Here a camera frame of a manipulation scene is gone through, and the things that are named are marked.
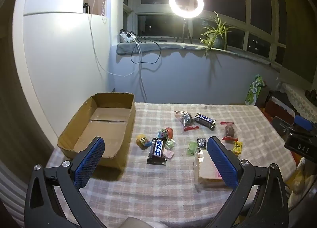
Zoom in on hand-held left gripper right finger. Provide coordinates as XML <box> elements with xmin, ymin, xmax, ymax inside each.
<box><xmin>207</xmin><ymin>136</ymin><xmax>290</xmax><ymax>228</ymax></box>

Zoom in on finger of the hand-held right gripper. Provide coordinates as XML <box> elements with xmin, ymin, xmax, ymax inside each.
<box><xmin>294</xmin><ymin>115</ymin><xmax>314</xmax><ymax>133</ymax></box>

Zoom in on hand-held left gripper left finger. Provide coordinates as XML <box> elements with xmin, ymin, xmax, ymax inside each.
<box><xmin>25</xmin><ymin>137</ymin><xmax>109</xmax><ymax>228</ymax></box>

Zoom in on clear bag of cake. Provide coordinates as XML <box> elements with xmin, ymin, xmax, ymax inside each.
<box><xmin>193</xmin><ymin>149</ymin><xmax>229</xmax><ymax>189</ymax></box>

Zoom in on clear snack packet red ends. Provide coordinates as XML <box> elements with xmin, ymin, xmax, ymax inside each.
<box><xmin>220</xmin><ymin>121</ymin><xmax>239</xmax><ymax>142</ymax></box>
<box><xmin>175</xmin><ymin>110</ymin><xmax>200</xmax><ymax>132</ymax></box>

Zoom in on cardboard box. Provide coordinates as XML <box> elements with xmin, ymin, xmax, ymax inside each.
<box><xmin>57</xmin><ymin>92</ymin><xmax>136</xmax><ymax>171</ymax></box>

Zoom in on dark chocolate bar blue label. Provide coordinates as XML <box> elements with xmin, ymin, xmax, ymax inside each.
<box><xmin>147</xmin><ymin>138</ymin><xmax>167</xmax><ymax>166</ymax></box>
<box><xmin>194</xmin><ymin>113</ymin><xmax>216</xmax><ymax>130</ymax></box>

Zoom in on yellow round candy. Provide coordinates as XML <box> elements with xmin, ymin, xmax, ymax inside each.
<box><xmin>136</xmin><ymin>134</ymin><xmax>152</xmax><ymax>148</ymax></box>

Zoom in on lace cloth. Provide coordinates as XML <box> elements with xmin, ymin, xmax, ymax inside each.
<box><xmin>282</xmin><ymin>83</ymin><xmax>317</xmax><ymax>124</ymax></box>

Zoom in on red box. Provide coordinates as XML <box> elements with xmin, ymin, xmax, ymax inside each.
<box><xmin>263</xmin><ymin>96</ymin><xmax>296</xmax><ymax>120</ymax></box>

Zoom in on brown cardboard carton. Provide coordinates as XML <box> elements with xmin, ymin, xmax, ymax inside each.
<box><xmin>257</xmin><ymin>85</ymin><xmax>271</xmax><ymax>108</ymax></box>

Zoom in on green printed box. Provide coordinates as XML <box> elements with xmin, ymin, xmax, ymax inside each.
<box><xmin>245</xmin><ymin>74</ymin><xmax>266</xmax><ymax>106</ymax></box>

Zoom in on plaid blanket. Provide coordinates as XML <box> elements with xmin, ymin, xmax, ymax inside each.
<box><xmin>46</xmin><ymin>102</ymin><xmax>298</xmax><ymax>228</ymax></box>

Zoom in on white cabinet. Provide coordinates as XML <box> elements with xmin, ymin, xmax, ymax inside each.
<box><xmin>12</xmin><ymin>0</ymin><xmax>111</xmax><ymax>145</ymax></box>

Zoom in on potted spider plant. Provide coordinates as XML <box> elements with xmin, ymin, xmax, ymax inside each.
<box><xmin>199</xmin><ymin>11</ymin><xmax>236</xmax><ymax>51</ymax></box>

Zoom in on grey windowsill mat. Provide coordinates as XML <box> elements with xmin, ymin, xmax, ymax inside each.
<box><xmin>116</xmin><ymin>42</ymin><xmax>278</xmax><ymax>66</ymax></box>

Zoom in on white power strip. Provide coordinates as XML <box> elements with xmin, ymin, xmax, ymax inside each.
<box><xmin>119</xmin><ymin>31</ymin><xmax>137</xmax><ymax>43</ymax></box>

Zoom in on black tripod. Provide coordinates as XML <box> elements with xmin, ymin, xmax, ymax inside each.
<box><xmin>176</xmin><ymin>18</ymin><xmax>193</xmax><ymax>44</ymax></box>

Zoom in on hanging white cable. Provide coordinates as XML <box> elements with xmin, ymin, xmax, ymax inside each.
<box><xmin>135</xmin><ymin>40</ymin><xmax>148</xmax><ymax>103</ymax></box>

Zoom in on long white cable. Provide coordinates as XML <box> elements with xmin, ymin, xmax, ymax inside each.
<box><xmin>88</xmin><ymin>12</ymin><xmax>143</xmax><ymax>78</ymax></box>

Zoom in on black cable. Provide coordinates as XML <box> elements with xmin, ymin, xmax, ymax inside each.
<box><xmin>120</xmin><ymin>29</ymin><xmax>164</xmax><ymax>64</ymax></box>

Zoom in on ring light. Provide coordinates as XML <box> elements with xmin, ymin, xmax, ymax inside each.
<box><xmin>169</xmin><ymin>0</ymin><xmax>204</xmax><ymax>19</ymax></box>

